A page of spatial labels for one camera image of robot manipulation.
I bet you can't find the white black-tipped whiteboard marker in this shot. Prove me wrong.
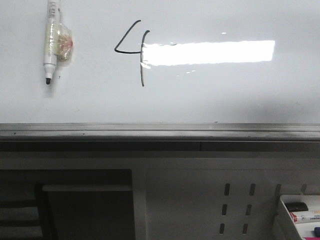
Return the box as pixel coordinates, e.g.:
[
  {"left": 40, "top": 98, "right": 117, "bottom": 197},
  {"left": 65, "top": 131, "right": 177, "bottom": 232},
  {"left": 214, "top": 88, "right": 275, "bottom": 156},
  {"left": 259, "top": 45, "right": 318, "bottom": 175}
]
[{"left": 43, "top": 0, "right": 74, "bottom": 85}]

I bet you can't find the white glossy whiteboard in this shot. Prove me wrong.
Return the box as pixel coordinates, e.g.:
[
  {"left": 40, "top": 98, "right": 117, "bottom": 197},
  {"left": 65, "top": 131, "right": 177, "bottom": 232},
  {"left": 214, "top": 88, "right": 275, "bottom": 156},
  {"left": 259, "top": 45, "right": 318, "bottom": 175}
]
[{"left": 0, "top": 0, "right": 320, "bottom": 124}]

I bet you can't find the white slotted pegboard panel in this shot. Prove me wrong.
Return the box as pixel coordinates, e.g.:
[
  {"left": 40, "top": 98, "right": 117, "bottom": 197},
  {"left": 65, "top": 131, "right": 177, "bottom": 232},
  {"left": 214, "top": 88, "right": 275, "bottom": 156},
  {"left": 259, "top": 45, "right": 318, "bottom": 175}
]
[{"left": 132, "top": 152, "right": 320, "bottom": 240}]

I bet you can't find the white plastic storage bin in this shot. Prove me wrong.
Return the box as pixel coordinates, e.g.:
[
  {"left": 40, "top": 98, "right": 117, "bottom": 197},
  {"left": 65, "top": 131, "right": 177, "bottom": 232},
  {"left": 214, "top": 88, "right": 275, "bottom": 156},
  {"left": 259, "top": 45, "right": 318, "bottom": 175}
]
[{"left": 273, "top": 194, "right": 320, "bottom": 240}]

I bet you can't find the black marker in bin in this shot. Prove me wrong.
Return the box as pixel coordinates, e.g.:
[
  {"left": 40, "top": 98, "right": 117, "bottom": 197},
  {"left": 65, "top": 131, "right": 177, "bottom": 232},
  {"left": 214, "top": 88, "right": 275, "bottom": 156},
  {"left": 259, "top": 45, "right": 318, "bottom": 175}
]
[{"left": 284, "top": 202, "right": 309, "bottom": 212}]

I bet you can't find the blue marker in bin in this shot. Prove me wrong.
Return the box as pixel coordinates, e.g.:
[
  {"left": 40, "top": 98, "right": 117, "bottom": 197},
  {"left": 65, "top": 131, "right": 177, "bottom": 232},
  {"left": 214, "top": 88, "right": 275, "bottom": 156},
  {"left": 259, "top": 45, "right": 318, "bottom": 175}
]
[{"left": 312, "top": 227, "right": 320, "bottom": 238}]

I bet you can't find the grey aluminium marker tray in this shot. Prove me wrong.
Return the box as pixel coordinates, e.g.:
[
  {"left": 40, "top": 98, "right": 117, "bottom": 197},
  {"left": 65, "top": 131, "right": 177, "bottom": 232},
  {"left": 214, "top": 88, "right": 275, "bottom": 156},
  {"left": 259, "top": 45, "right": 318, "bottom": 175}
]
[{"left": 0, "top": 123, "right": 320, "bottom": 142}]

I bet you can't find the red-capped white marker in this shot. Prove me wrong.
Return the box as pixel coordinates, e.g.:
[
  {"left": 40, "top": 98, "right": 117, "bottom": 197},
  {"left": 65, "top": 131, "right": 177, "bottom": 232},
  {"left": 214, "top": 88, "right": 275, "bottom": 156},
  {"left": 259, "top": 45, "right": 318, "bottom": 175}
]
[{"left": 289, "top": 210, "right": 320, "bottom": 224}]

